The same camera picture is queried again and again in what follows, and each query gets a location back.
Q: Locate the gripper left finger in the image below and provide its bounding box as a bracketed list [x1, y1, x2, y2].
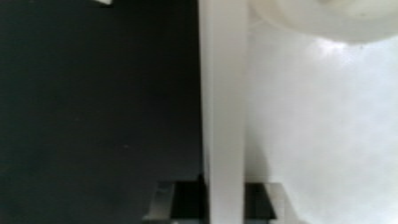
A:
[141, 181, 204, 224]

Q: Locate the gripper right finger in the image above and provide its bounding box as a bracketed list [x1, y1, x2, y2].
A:
[243, 183, 296, 224]

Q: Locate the white desk top tray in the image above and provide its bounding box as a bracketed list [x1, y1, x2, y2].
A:
[198, 0, 398, 224]

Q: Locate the white marker sheet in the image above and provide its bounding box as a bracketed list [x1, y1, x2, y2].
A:
[93, 0, 113, 5]

